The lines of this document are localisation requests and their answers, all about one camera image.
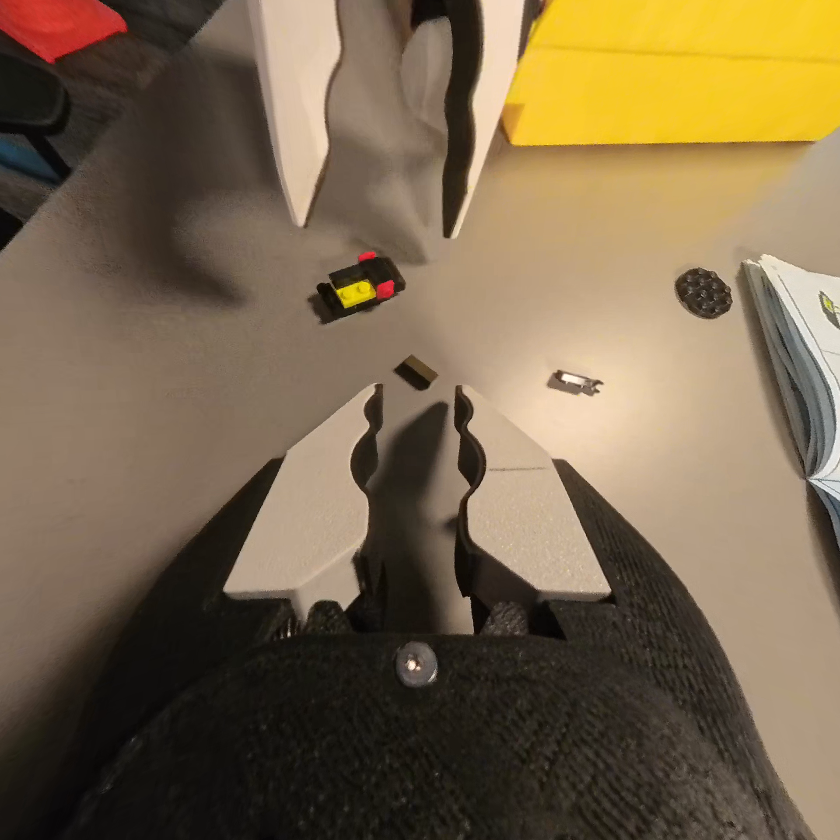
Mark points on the black lego clip piece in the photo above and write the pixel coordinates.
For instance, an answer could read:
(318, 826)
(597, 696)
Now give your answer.
(575, 382)

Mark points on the black round lego plate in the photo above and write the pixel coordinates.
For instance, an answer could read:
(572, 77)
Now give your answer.
(703, 293)

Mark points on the small black lego brick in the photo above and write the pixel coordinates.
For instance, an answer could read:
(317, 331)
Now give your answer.
(417, 372)

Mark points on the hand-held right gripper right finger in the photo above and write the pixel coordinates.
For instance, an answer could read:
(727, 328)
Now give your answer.
(531, 531)

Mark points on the small black red lego assembly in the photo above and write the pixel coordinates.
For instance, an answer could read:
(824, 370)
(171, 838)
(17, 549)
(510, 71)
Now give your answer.
(361, 289)

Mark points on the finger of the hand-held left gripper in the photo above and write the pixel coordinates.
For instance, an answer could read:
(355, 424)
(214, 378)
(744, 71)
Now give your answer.
(492, 79)
(295, 79)

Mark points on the yellow plastic parts bin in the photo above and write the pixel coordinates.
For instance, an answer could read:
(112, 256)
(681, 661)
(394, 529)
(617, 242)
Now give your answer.
(669, 85)

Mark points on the lego instruction booklet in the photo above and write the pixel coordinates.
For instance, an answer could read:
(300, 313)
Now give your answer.
(800, 367)

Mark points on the red plastic item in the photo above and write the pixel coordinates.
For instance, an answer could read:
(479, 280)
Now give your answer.
(59, 26)

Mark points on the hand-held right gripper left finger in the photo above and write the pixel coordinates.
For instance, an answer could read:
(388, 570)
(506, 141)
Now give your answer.
(308, 525)

